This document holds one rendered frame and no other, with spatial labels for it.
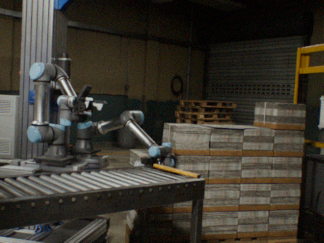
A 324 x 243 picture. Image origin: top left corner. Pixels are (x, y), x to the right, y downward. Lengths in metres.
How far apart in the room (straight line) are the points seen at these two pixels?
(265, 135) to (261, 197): 0.53
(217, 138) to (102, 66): 7.49
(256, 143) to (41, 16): 1.97
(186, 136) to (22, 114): 1.26
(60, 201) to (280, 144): 2.21
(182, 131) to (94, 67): 7.39
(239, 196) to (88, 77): 7.38
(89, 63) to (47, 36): 7.24
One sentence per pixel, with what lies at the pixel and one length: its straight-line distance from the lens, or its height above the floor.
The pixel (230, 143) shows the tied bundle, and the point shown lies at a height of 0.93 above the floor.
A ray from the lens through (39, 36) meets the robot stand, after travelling 3.26.
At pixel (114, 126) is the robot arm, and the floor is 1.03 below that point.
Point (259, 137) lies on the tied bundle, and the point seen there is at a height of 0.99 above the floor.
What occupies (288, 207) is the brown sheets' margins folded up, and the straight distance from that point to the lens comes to 3.82.
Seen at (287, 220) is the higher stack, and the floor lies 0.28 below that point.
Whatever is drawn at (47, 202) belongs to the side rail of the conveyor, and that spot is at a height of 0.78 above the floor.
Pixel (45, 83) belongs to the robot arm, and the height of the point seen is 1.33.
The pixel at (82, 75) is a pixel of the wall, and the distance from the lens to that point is 10.34.
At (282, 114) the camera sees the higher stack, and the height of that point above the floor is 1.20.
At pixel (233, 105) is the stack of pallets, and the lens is 10.47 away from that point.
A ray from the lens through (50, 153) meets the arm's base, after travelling 2.98.
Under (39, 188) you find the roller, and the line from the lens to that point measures 2.15.
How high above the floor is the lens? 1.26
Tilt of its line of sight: 3 degrees down
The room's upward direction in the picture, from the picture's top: 3 degrees clockwise
